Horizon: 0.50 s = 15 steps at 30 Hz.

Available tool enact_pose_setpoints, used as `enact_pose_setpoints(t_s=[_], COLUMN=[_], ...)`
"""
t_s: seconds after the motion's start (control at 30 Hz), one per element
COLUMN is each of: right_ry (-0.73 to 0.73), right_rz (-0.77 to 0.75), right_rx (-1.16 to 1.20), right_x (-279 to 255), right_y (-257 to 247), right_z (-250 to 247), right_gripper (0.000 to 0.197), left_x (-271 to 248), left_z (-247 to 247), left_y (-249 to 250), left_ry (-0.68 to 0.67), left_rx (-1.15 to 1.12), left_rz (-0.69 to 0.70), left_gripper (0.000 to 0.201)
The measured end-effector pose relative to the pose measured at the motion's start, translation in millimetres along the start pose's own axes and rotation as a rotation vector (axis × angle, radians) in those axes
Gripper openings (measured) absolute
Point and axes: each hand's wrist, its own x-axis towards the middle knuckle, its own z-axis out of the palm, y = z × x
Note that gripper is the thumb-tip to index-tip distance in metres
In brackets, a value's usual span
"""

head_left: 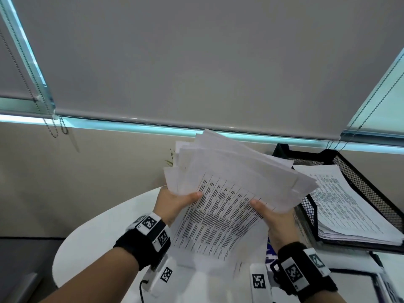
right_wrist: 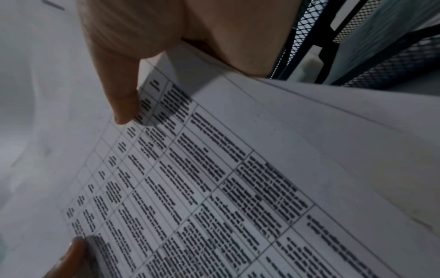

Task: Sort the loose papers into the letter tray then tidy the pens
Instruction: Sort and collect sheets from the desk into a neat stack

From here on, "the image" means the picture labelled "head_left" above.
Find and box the black mesh paper tray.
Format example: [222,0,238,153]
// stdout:
[271,143,404,303]

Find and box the black wristband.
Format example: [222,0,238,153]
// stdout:
[113,212,172,271]
[270,242,338,295]

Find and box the metal bead chain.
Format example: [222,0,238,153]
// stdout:
[0,28,69,138]
[327,66,404,151]

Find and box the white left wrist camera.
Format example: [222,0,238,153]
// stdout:
[146,255,174,294]

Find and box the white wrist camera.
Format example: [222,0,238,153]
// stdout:
[249,263,273,303]
[146,255,174,294]

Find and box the grey low cabinet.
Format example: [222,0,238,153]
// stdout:
[0,238,64,303]

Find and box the potted green plant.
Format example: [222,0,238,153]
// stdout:
[165,148,178,167]

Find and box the round purple sticker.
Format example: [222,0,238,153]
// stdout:
[266,238,280,266]

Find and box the person's left hand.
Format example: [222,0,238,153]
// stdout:
[153,185,204,228]

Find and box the printed paper bundle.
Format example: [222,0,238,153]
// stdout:
[163,128,319,276]
[317,222,404,248]
[295,211,384,275]
[317,221,404,247]
[292,164,404,247]

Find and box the glass window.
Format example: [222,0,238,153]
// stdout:
[0,0,404,155]

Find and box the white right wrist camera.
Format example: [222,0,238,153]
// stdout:
[249,263,273,303]

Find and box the black marker pen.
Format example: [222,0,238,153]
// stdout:
[369,252,404,303]

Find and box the person's right hand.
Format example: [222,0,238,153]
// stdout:
[249,199,300,253]

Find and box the black right wristband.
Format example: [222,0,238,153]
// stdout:
[270,242,338,295]

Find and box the person's right forearm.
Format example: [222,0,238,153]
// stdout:
[298,287,348,303]

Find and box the black cable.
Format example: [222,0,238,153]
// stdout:
[138,279,149,303]

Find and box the wide grey roller blind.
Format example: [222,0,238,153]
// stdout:
[14,0,404,141]

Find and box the black left wristband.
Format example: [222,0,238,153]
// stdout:
[113,212,172,271]

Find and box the person's left forearm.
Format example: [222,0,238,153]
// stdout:
[37,247,139,303]

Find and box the white table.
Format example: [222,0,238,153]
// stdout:
[52,186,404,303]

